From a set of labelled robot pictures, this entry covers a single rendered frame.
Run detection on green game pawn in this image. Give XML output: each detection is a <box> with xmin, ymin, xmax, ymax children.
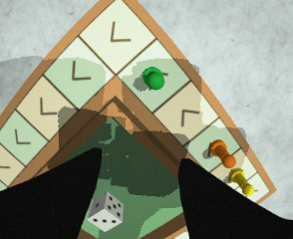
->
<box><xmin>143</xmin><ymin>68</ymin><xmax>165</xmax><ymax>91</ymax></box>

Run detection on grey die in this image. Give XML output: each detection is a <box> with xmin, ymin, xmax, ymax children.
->
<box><xmin>87</xmin><ymin>191</ymin><xmax>124</xmax><ymax>232</ymax></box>

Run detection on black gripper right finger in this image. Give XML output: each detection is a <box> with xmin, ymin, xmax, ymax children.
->
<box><xmin>177</xmin><ymin>158</ymin><xmax>293</xmax><ymax>239</ymax></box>

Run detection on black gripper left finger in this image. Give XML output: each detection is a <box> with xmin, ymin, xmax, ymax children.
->
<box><xmin>0</xmin><ymin>147</ymin><xmax>103</xmax><ymax>239</ymax></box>

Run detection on orange pawn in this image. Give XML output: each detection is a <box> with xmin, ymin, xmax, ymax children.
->
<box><xmin>209</xmin><ymin>139</ymin><xmax>235</xmax><ymax>168</ymax></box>

